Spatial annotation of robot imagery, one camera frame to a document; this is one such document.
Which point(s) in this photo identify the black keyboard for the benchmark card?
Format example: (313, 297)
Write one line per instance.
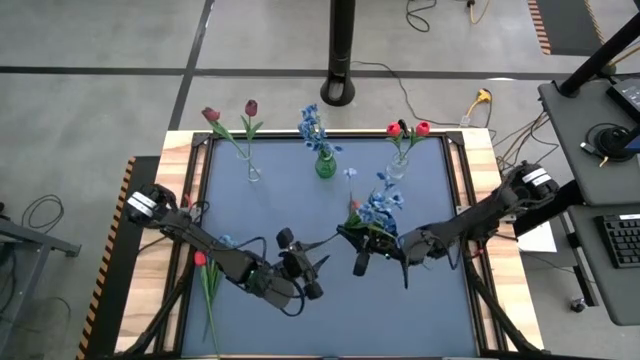
(620, 240)

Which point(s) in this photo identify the black diagonal pole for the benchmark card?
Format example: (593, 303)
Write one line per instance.
(600, 55)

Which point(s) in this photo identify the black round device base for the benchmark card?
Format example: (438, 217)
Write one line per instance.
(615, 142)

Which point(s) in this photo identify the black mat orange striped edge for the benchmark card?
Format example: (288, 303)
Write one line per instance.
(565, 25)

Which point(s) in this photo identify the black mat yellow striped edge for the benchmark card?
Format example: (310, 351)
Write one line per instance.
(105, 325)

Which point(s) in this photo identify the ribbed clear glass vase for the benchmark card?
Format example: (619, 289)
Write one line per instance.
(397, 169)

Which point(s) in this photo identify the dark laptop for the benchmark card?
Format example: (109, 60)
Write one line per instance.
(627, 95)

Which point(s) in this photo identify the grey keyboard desk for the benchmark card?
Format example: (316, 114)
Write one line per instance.
(600, 290)

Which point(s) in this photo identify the grey side desk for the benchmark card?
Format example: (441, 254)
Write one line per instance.
(565, 150)

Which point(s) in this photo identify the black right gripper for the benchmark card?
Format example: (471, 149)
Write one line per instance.
(385, 248)

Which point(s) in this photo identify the dark red artificial tulip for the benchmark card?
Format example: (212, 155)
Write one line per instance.
(354, 204)
(210, 114)
(251, 107)

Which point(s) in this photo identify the green glass vase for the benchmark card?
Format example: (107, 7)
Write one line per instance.
(326, 167)

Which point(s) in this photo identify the white paper sheet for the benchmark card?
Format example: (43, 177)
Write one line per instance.
(537, 240)

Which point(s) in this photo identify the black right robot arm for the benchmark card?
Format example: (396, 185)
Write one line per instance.
(480, 220)

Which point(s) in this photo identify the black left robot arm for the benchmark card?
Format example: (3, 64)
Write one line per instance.
(220, 255)

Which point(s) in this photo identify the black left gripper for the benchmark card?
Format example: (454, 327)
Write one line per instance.
(295, 265)

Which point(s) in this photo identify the grey metal cart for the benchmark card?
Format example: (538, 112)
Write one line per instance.
(30, 240)

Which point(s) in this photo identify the black table frame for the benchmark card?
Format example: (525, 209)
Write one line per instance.
(204, 165)

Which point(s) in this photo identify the tall smooth clear glass vase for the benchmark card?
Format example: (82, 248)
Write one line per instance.
(249, 167)

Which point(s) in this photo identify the black caster wheel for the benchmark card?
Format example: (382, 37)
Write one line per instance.
(578, 305)

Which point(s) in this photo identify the black stand pole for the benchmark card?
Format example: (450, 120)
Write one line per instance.
(340, 50)

